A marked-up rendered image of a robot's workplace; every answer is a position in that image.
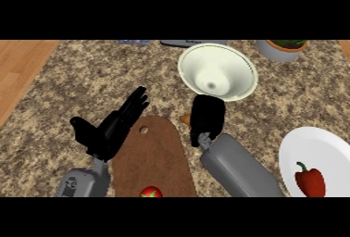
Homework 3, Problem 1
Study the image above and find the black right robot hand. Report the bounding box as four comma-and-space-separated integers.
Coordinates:
189, 94, 227, 148

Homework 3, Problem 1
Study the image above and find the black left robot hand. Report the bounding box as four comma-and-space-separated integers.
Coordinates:
68, 85, 150, 163

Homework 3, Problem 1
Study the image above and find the brown croissant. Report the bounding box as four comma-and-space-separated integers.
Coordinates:
179, 114, 193, 126

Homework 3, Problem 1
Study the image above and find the white bowl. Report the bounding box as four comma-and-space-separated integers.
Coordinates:
176, 43, 260, 103

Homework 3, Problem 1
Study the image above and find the white plate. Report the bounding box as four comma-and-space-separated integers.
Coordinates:
277, 126, 350, 198

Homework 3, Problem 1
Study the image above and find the brown wooden cutting board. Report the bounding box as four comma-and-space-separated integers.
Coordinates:
111, 115, 198, 198

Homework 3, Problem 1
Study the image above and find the red tomato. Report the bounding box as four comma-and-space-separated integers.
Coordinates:
139, 185, 164, 198

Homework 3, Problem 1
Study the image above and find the grey flat appliance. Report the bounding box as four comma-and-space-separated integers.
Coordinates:
158, 40, 229, 49

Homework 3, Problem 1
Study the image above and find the grey plant pot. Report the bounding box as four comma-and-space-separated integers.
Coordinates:
254, 40, 310, 63

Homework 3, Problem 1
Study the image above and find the red bell pepper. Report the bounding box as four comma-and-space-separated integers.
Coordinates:
294, 161, 328, 198

